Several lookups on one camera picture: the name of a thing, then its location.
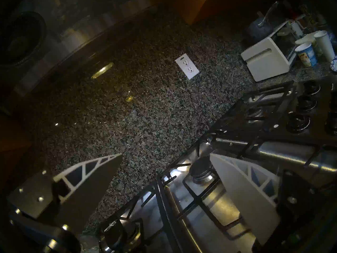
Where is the white shallow container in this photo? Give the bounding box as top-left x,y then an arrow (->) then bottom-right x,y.
294,32 -> 319,46

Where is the dark blue saucepan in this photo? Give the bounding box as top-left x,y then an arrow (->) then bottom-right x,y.
245,1 -> 279,41

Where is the plain white paper cup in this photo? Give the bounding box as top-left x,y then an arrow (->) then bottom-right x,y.
313,30 -> 335,62

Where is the white wall outlet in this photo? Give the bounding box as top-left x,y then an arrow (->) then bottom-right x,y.
175,53 -> 200,80

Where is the yellow hood lamp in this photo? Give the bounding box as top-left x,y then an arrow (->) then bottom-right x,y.
91,62 -> 114,80

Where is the small white bottle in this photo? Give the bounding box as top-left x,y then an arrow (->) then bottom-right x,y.
287,19 -> 305,41

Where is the black stove knob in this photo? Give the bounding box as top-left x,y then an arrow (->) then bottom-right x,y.
285,113 -> 311,134
296,95 -> 317,113
303,81 -> 321,96
324,112 -> 337,136

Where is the steel range hood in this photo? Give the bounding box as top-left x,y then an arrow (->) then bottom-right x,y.
0,0 -> 174,97

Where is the narrow wooden wall cabinet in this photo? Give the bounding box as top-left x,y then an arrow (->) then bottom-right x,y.
174,0 -> 212,26

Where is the white toaster oven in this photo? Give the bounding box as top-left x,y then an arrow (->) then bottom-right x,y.
240,20 -> 303,82

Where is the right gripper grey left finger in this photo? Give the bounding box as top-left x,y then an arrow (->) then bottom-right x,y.
7,153 -> 123,236

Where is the steel gas cooktop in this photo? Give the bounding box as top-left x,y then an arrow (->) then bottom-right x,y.
79,80 -> 337,253

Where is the blue printed paper cup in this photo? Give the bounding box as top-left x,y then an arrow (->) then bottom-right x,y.
294,42 -> 318,68

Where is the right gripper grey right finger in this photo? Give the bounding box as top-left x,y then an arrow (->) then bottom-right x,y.
210,153 -> 318,246

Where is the wide wooden wall cabinet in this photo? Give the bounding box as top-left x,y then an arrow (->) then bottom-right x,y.
0,108 -> 32,187

